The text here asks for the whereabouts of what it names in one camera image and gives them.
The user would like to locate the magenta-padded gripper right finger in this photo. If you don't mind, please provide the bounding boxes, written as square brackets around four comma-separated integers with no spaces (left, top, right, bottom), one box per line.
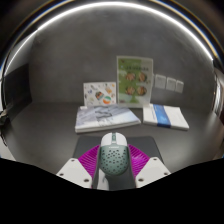
[126,143,172,189]

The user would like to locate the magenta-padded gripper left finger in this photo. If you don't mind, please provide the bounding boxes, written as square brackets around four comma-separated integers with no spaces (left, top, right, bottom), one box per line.
[55,144,103,190]

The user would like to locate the green and white computer mouse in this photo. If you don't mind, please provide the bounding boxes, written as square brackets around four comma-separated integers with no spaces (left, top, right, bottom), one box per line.
[99,131,130,177]

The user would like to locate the dark grey mouse pad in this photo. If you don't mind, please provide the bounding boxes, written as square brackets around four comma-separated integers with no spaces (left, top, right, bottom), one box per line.
[72,135,164,168]

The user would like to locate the white book with blue stripe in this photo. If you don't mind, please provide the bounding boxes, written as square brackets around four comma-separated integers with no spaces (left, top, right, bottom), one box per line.
[142,103,190,131]

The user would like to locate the large grey-patterned magazine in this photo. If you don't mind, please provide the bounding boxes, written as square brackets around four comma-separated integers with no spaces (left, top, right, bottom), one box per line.
[74,104,142,134]

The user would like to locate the white card with colourful stickers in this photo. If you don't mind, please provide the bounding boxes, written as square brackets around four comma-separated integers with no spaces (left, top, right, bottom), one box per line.
[82,81,118,108]

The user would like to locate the green printed poster sheet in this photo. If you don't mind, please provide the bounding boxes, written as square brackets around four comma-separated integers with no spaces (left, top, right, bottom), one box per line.
[116,55,154,109]

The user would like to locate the black flat panel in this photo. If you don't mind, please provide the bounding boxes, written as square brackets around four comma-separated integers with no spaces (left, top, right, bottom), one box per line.
[1,68,33,118]

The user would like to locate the black bag with cables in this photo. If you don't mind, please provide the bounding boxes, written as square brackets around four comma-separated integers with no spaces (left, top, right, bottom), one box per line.
[0,106,11,148]

